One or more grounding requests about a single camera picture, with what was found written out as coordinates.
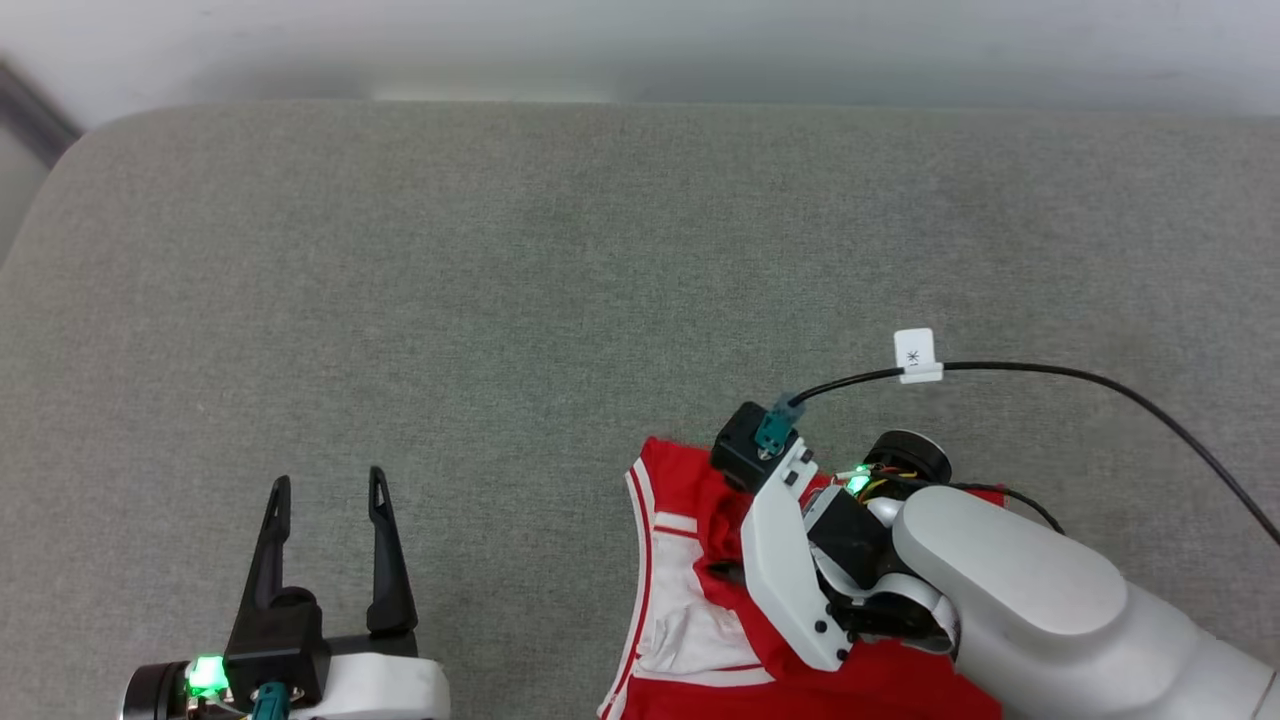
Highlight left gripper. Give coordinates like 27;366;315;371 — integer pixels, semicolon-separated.
120;466;421;720

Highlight red and white sports shirt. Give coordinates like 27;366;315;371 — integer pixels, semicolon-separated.
597;436;1007;720

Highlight white cable label tag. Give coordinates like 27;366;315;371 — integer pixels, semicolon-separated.
892;328;944;386

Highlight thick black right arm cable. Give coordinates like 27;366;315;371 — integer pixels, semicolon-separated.
788;361;1280;547

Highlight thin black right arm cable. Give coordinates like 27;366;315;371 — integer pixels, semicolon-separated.
948;482;1067;537

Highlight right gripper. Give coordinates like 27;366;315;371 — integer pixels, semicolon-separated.
804;429;963;658

